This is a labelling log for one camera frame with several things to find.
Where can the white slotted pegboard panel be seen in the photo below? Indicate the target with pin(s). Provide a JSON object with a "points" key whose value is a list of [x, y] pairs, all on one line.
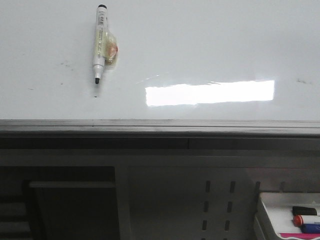
{"points": [[205, 203]]}

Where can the red capped marker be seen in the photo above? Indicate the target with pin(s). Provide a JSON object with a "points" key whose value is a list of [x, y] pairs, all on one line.
{"points": [[299, 220]]}

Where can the grey whiteboard frame rail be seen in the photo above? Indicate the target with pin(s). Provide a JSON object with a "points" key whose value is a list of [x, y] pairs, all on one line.
{"points": [[162, 134]]}

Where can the white marker with taped magnet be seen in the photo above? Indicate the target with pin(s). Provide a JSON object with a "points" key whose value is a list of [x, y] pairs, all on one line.
{"points": [[105, 50]]}

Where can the pink item in tray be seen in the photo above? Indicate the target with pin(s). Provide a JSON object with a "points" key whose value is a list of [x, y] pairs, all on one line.
{"points": [[300, 236]]}

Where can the blue capped marker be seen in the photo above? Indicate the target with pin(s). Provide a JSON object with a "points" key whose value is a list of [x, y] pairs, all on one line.
{"points": [[310, 228]]}

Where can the white plastic tray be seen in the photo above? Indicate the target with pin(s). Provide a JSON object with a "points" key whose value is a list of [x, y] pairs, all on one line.
{"points": [[274, 213]]}

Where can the black capped marker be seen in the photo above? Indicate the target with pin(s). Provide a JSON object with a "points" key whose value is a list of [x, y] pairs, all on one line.
{"points": [[304, 211]]}

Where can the white whiteboard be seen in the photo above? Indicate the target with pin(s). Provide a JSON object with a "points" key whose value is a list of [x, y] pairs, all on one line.
{"points": [[239, 60]]}

